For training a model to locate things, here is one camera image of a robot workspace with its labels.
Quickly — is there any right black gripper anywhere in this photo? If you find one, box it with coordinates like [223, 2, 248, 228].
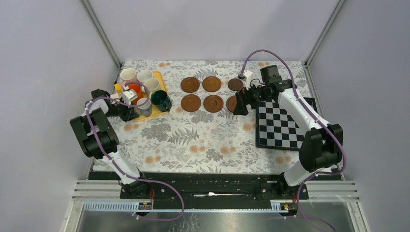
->
[233, 81, 272, 116]

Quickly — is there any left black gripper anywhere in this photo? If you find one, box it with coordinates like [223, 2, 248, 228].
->
[105, 97, 138, 122]

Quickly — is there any dark brown coaster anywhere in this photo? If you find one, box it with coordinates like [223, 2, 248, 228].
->
[227, 78, 244, 91]

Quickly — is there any brown wooden coaster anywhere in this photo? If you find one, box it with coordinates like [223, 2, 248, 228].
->
[226, 96, 237, 113]
[180, 77, 200, 93]
[203, 95, 224, 113]
[181, 94, 202, 112]
[202, 76, 221, 92]

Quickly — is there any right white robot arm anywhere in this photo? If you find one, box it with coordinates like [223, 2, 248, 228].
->
[233, 65, 346, 199]

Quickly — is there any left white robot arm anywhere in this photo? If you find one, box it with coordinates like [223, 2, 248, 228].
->
[70, 89, 150, 199]

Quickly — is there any grey mug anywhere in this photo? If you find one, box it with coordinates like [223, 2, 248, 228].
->
[137, 98, 152, 117]

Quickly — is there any white pink block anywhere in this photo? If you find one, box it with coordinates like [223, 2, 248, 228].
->
[110, 93, 120, 100]

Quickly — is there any orange mug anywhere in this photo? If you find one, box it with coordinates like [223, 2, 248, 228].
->
[128, 84, 143, 104]

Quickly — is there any yellow block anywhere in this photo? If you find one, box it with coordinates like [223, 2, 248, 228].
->
[114, 83, 123, 94]

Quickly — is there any dark green mug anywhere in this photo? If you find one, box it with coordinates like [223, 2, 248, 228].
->
[151, 90, 173, 112]

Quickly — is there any pink white mug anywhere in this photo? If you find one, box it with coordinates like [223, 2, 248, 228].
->
[119, 68, 137, 86]

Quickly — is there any light green mug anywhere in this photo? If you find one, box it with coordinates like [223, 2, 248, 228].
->
[142, 78, 162, 97]

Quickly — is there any black white checkerboard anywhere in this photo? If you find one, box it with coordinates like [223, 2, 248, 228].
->
[255, 101, 305, 151]

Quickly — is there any yellow tray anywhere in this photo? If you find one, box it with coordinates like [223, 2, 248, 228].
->
[117, 68, 172, 121]

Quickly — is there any floral tablecloth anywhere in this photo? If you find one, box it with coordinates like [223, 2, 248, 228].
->
[110, 60, 298, 174]

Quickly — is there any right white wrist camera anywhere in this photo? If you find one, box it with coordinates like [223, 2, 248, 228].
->
[238, 70, 253, 89]

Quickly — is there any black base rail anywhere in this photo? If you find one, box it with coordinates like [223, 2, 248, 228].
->
[88, 171, 310, 210]

